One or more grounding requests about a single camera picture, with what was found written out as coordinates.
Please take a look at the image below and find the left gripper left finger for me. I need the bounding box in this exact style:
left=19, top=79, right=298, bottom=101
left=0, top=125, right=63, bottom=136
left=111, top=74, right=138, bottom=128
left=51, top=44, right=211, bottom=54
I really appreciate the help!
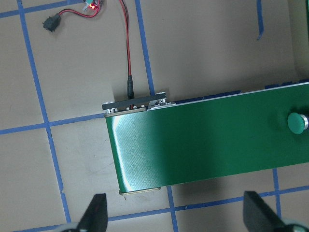
left=76, top=193, right=108, bottom=232

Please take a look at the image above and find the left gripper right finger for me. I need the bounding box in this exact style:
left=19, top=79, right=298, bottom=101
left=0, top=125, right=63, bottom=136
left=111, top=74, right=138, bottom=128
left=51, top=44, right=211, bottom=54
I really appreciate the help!
left=242, top=191, right=285, bottom=232

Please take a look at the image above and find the green conveyor belt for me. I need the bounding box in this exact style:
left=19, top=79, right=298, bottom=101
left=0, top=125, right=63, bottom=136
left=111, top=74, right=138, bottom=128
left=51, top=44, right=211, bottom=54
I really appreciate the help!
left=106, top=83, right=309, bottom=193

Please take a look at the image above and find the red black power cable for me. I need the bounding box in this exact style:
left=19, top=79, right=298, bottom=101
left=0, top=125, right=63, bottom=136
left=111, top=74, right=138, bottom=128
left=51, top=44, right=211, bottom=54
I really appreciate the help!
left=57, top=0, right=136, bottom=100

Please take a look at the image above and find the small controller circuit board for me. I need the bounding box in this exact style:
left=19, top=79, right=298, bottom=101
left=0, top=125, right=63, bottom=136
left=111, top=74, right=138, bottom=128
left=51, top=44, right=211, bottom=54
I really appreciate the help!
left=83, top=0, right=100, bottom=12

